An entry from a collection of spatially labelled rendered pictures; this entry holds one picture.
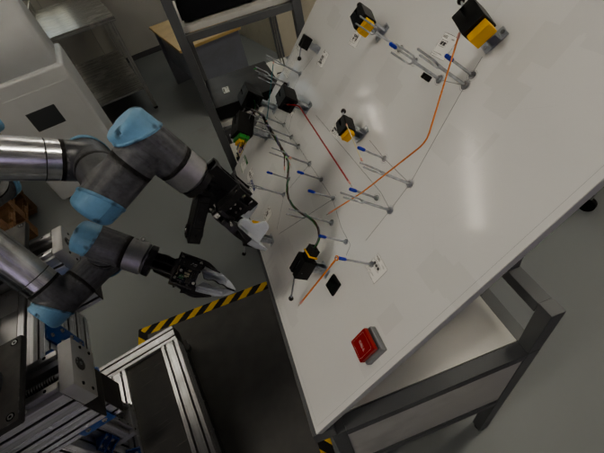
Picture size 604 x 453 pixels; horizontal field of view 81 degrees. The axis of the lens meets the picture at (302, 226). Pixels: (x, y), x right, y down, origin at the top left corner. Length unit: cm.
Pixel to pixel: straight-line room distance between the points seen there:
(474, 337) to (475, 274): 50
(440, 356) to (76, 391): 91
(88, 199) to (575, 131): 74
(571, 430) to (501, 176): 148
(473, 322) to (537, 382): 91
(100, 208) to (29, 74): 294
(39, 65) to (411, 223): 321
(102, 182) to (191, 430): 138
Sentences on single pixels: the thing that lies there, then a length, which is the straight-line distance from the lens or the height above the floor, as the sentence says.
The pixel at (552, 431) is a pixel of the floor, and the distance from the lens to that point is 198.
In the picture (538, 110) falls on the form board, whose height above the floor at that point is 146.
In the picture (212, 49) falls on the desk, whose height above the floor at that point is 62.
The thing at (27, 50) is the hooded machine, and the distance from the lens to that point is 359.
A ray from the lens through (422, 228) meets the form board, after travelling 74.
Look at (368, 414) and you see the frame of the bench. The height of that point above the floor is 80.
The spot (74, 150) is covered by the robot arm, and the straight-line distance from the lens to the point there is 75.
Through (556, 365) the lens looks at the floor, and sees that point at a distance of 209.
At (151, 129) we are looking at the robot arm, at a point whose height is 156.
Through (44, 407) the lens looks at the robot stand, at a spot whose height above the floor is 110.
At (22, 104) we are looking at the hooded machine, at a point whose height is 92.
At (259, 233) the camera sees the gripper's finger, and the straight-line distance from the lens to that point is 73.
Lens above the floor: 181
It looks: 46 degrees down
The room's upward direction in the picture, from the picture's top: 16 degrees counter-clockwise
